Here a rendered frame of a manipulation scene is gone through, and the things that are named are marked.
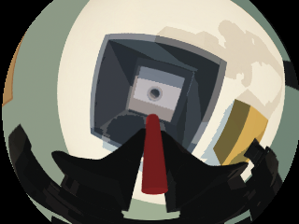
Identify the red peg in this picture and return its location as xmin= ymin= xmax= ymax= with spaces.
xmin=141 ymin=113 xmax=168 ymax=194

